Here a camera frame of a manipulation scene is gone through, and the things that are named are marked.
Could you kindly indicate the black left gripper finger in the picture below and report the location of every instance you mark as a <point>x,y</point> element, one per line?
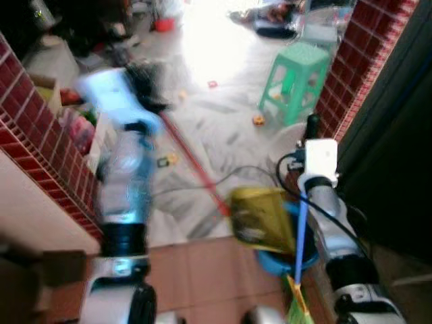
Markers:
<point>312,127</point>

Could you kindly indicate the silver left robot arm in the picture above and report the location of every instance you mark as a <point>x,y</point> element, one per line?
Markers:
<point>128,182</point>

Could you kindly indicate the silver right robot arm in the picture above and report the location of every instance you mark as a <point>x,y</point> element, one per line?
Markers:
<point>331,216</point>

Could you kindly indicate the small yellow toy car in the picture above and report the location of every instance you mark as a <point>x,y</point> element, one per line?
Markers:
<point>258,120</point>

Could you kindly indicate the red plastic bucket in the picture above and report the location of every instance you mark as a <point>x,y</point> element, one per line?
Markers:
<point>165,25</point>

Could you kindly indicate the small red toy piece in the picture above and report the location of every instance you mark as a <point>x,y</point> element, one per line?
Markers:
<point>212,84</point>

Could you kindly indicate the green plastic stool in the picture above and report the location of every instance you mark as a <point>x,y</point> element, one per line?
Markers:
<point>304,54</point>

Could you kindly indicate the black door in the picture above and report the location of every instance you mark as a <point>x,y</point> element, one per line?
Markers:
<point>391,135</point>

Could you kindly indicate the small green and yellow toy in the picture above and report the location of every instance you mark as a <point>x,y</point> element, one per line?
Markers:
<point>167,160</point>

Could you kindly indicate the blue plastic bucket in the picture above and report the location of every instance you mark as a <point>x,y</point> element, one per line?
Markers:
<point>273,262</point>

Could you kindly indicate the silver right robot leg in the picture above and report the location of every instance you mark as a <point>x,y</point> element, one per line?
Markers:
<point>263,316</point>

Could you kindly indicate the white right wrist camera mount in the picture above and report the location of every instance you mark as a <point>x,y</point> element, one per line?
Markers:
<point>320,158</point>

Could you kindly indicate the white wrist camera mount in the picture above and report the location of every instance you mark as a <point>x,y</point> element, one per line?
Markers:
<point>320,158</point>
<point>111,94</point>

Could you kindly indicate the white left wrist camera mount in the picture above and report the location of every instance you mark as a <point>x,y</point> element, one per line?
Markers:
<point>111,94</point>

